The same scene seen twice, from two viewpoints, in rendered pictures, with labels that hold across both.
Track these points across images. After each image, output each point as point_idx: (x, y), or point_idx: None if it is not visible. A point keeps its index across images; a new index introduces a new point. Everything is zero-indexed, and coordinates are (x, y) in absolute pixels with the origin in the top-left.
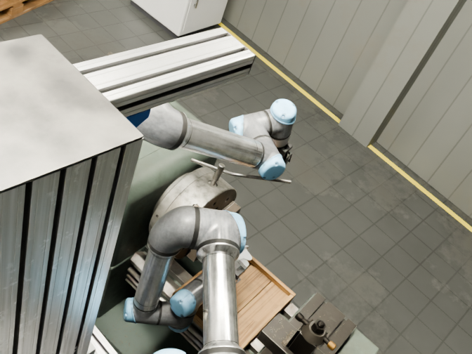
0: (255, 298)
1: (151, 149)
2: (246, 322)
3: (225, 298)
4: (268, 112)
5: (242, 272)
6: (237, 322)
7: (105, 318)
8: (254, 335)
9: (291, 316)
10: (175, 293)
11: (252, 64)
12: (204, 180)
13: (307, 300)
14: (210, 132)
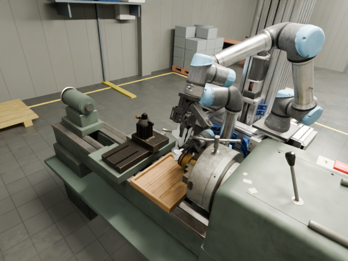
0: (157, 178)
1: (271, 161)
2: (163, 167)
3: None
4: (213, 63)
5: None
6: (168, 167)
7: None
8: (160, 158)
9: (133, 176)
10: (213, 135)
11: None
12: (222, 151)
13: (124, 172)
14: (247, 39)
